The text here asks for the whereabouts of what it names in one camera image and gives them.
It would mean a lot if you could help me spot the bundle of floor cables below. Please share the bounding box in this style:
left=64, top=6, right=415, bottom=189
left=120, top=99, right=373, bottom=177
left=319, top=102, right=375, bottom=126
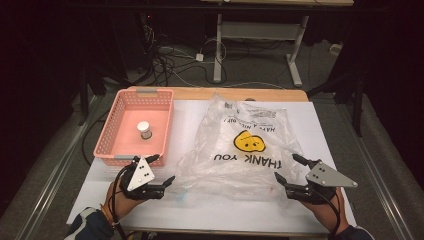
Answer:
left=138, top=13, right=231, bottom=88

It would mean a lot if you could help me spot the black metal stand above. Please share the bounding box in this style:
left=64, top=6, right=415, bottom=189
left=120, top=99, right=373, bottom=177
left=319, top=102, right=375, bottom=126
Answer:
left=306, top=59, right=365, bottom=138
left=77, top=63, right=108, bottom=127

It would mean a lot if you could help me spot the person's left hand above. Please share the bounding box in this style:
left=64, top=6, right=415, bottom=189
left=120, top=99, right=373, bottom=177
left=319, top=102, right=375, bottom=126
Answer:
left=103, top=181, right=143, bottom=221

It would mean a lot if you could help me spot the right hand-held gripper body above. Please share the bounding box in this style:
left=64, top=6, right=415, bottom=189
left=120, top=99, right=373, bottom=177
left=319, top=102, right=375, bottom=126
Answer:
left=284, top=159, right=359, bottom=205

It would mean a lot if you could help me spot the grey metal desk frame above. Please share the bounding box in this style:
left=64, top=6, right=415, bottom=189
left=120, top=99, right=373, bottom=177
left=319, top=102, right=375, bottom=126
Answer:
left=199, top=0, right=355, bottom=88

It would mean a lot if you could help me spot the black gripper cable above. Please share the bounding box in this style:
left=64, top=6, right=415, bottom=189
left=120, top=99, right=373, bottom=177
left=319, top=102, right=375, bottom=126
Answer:
left=316, top=190, right=342, bottom=236
left=111, top=164, right=129, bottom=240

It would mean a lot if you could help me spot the wooden table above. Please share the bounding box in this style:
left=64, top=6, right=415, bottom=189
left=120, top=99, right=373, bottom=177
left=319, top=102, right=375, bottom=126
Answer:
left=127, top=85, right=310, bottom=103

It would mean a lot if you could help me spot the small white floor box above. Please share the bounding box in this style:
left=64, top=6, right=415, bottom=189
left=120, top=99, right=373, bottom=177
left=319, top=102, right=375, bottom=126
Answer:
left=329, top=43, right=344, bottom=57

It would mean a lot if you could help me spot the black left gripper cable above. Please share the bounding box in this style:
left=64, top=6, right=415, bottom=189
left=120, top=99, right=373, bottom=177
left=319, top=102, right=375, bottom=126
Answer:
left=111, top=164, right=129, bottom=240

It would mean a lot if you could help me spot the small white-capped jar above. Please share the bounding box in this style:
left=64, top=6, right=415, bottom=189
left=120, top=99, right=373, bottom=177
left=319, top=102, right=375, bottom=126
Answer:
left=136, top=120, right=154, bottom=141

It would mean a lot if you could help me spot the pink plastic basket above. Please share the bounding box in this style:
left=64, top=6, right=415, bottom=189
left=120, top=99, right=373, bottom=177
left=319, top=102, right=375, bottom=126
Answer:
left=93, top=87, right=175, bottom=168

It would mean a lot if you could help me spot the white board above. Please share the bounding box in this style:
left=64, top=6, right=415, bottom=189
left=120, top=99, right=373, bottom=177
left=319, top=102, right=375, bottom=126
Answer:
left=66, top=99, right=358, bottom=238

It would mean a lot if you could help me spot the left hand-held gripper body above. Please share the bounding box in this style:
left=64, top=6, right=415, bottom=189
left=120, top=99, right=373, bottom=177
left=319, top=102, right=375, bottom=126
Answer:
left=118, top=155, right=167, bottom=201

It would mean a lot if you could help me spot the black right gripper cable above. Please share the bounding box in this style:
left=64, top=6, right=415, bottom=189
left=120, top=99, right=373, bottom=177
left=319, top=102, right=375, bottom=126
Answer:
left=316, top=190, right=342, bottom=236

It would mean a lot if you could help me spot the clear printed plastic bag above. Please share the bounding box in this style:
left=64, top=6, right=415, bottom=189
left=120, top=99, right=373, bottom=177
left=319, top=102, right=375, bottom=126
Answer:
left=174, top=93, right=305, bottom=202

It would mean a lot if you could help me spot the person's right hand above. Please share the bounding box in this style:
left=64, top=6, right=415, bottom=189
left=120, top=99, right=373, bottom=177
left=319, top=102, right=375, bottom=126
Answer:
left=301, top=187, right=350, bottom=235

